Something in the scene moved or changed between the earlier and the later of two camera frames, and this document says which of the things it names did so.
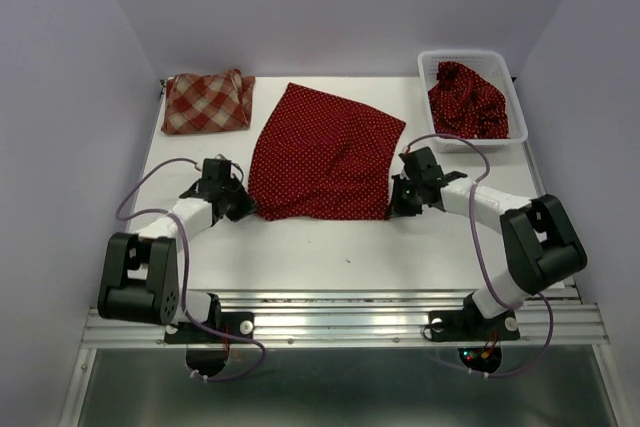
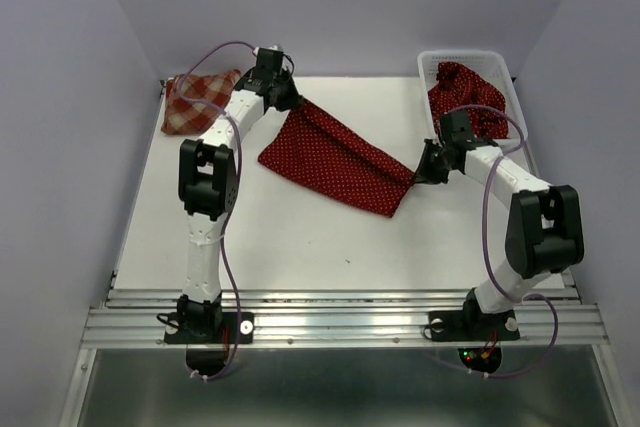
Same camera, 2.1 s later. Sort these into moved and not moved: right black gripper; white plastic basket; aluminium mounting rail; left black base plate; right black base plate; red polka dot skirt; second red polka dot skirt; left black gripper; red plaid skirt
Moved: right black gripper; red polka dot skirt; left black gripper
Not moved: second red polka dot skirt; red plaid skirt; right black base plate; left black base plate; aluminium mounting rail; white plastic basket
